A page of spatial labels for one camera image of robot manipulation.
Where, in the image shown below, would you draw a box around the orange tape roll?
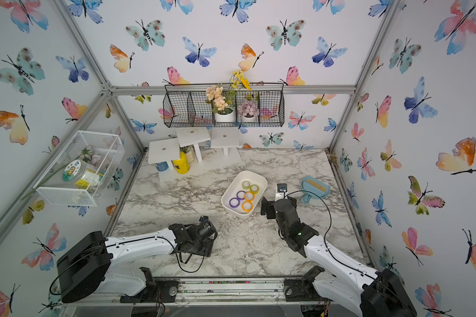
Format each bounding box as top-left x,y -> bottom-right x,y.
244,192 -> 255,202
241,201 -> 253,213

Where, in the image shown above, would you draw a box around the purple tape roll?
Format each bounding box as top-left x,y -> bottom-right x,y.
229,197 -> 241,208
236,190 -> 246,201

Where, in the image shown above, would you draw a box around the pale green tape roll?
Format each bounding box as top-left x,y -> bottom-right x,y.
241,181 -> 251,190

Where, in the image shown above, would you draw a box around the white storage box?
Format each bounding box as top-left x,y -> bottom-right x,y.
221,170 -> 268,219

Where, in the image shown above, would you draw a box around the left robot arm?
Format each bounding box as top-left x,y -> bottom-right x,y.
49,216 -> 218,304

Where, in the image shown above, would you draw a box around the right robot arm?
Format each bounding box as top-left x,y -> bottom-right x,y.
261,198 -> 417,316

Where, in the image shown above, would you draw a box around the round tin in box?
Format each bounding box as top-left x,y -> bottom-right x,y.
62,159 -> 95,188

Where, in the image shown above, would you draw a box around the teal brush dish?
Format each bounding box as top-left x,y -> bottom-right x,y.
301,176 -> 331,203

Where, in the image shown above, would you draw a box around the yellow bottle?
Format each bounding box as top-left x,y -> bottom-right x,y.
172,151 -> 190,174

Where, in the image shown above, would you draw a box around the blue cup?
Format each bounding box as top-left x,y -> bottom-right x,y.
155,162 -> 169,173

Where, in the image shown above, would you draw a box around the white stool right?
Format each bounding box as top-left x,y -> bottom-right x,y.
210,128 -> 239,157

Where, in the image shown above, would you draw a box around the white stool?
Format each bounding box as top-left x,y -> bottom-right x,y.
175,128 -> 211,162
148,138 -> 181,170
210,128 -> 239,157

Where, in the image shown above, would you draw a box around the white stool left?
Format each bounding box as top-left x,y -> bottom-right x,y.
148,138 -> 181,170

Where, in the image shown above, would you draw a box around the white pot purple flowers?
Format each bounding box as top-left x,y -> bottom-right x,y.
238,99 -> 260,123

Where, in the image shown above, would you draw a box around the white stool middle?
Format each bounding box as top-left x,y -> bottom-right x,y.
175,128 -> 211,162

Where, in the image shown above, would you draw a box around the white pot peach flowers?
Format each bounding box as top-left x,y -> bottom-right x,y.
205,85 -> 236,124

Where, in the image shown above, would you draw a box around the yellow artificial flower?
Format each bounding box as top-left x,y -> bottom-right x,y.
230,69 -> 251,91

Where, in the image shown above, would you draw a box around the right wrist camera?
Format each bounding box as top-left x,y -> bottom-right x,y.
274,183 -> 288,202

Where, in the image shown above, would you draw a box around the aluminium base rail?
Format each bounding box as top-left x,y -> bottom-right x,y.
65,277 -> 393,306

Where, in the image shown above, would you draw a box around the black wire wall basket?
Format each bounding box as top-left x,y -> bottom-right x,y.
163,83 -> 285,128

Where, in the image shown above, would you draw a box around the clear acrylic wall box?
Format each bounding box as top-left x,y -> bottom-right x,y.
34,131 -> 125,207

